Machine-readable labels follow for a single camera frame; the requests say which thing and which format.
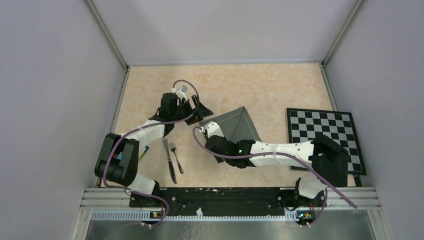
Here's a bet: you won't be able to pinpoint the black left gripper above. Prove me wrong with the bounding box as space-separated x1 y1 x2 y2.
171 95 213 126

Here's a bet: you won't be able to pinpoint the grey cloth napkin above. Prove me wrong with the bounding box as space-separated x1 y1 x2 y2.
200 106 261 143

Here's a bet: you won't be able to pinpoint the silver fork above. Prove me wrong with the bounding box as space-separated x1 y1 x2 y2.
169 142 184 174

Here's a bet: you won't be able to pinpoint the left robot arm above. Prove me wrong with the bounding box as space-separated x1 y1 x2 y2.
94 92 214 207

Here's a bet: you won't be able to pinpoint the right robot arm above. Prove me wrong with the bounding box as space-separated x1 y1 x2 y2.
204 133 350 206

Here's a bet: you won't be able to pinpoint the silver table knife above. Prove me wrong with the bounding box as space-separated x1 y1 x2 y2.
162 138 177 184

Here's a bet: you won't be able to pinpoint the colourful card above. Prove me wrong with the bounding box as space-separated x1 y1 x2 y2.
138 146 150 161

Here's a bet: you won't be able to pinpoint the black white checkerboard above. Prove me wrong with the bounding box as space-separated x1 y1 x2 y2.
286 108 367 176

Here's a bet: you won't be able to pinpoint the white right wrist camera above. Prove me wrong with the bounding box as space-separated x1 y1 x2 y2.
203 121 224 138

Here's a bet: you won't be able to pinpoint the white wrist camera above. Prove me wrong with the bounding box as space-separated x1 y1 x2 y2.
171 85 188 100
203 121 224 138

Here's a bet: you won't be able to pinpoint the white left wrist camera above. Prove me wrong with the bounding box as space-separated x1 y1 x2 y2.
171 85 188 100

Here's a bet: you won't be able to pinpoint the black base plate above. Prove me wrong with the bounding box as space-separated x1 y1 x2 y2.
129 187 324 217

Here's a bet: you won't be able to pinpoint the aluminium frame rail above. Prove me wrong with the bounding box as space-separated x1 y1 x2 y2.
80 187 382 224

